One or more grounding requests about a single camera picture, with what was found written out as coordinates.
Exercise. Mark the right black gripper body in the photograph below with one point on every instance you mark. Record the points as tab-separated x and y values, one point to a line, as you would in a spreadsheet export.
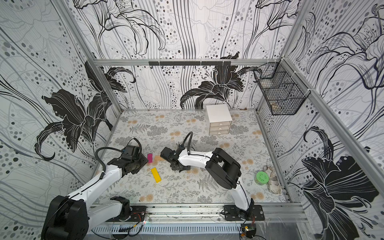
173	160

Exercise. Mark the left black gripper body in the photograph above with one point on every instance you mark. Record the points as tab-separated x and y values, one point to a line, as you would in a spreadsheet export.
138	163

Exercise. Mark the magenta building block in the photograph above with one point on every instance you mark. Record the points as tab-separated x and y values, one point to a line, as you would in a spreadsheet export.
150	158

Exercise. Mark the natural wood building block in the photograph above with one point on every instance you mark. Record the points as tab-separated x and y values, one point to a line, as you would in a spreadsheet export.
158	158

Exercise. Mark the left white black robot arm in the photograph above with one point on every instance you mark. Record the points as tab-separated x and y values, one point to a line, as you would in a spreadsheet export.
71	217

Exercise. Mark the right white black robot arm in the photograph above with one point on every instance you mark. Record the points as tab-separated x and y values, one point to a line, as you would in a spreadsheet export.
224	169

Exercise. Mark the white mini drawer cabinet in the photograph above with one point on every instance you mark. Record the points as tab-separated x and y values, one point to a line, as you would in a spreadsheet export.
219	119

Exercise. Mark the green round lid container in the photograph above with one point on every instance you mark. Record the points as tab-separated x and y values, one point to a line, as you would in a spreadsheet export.
261	178

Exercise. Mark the crumpled beige cloth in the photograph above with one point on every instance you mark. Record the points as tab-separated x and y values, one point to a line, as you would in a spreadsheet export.
273	183

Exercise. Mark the small electronics board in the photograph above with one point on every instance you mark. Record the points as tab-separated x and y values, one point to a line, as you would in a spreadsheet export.
248	231

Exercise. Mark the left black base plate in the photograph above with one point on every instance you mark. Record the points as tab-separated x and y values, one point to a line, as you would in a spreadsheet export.
137	215

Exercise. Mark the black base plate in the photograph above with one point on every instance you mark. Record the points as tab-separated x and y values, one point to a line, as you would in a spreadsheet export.
232	213
137	215

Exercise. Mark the white slotted cable duct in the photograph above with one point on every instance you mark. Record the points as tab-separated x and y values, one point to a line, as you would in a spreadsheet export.
170	229

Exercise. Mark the black wall mounted bar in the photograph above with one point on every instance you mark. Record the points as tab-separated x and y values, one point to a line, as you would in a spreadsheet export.
190	63

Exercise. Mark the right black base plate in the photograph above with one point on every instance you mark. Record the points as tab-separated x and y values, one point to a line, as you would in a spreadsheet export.
232	213

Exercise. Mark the black wire basket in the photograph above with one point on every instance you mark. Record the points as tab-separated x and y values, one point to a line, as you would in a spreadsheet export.
282	95

